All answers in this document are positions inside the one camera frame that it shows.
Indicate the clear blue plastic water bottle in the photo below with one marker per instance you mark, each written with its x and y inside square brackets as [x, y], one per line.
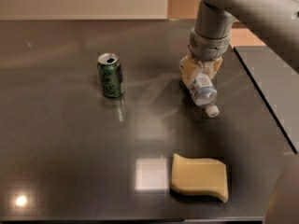
[204, 94]

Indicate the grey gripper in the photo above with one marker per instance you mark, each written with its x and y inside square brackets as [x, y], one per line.
[207, 47]

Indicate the yellow wavy sponge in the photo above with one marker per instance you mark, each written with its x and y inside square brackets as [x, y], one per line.
[199, 177]

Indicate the green soda can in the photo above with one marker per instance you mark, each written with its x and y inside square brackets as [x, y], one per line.
[110, 73]

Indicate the grey side table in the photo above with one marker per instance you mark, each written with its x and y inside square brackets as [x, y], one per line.
[278, 84]

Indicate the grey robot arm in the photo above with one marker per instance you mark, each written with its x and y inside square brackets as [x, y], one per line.
[275, 22]

